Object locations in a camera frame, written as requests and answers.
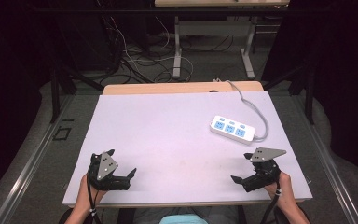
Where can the person's right hand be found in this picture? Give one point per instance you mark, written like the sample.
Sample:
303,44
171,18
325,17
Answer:
281,188

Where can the metal floor rail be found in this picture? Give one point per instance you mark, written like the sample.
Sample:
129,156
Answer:
329,161
28,168

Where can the black floor socket frame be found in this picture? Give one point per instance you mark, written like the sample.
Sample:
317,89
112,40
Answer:
62,133

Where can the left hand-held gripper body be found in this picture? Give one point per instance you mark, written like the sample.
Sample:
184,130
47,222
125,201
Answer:
105,166

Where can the black metal stand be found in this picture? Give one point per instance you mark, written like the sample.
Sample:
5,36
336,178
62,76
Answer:
59,90
307,90

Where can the white power strip blue sockets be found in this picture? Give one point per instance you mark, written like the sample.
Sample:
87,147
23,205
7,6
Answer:
232,129

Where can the black horizontal bar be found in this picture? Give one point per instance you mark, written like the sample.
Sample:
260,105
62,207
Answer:
167,10

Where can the person's teal shirt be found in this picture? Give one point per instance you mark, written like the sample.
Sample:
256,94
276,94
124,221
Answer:
183,219

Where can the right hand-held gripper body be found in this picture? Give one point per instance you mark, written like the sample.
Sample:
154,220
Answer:
262,174

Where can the white metal frame desk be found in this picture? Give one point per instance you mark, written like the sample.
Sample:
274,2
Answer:
213,28

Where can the person's left hand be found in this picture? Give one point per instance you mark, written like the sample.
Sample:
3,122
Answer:
88,194

